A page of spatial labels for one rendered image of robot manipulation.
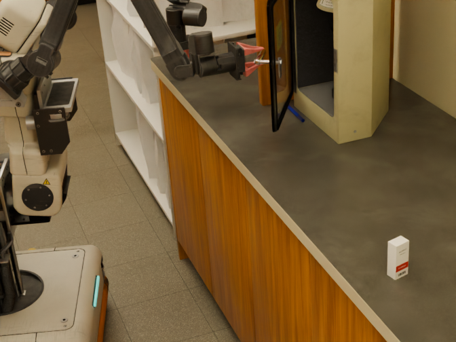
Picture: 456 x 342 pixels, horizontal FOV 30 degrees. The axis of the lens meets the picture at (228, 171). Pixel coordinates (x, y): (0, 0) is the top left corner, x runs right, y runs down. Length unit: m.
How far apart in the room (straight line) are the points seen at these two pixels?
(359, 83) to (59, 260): 1.44
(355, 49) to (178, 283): 1.53
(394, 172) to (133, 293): 1.54
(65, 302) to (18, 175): 0.54
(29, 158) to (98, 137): 2.16
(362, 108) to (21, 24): 1.05
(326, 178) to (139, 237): 1.72
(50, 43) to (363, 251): 1.08
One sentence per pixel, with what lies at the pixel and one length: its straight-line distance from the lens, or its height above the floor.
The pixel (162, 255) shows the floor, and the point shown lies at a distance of 3.80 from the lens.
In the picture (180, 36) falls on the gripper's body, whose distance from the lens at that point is 2.72.
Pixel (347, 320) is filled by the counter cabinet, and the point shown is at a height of 0.78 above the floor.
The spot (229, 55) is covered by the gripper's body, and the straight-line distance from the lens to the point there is 2.48.
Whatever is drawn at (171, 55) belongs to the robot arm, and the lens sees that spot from 2.45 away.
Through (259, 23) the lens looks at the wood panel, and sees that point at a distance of 2.73.
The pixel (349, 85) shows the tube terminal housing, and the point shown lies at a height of 1.12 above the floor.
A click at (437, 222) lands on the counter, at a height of 0.94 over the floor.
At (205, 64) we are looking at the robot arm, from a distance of 2.45.
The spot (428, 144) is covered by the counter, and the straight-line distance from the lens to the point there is 2.57.
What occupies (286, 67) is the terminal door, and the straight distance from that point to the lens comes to 2.64.
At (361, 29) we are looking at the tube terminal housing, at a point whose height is 1.28.
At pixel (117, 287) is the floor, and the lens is 3.64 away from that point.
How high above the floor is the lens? 2.09
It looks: 28 degrees down
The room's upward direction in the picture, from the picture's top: 4 degrees counter-clockwise
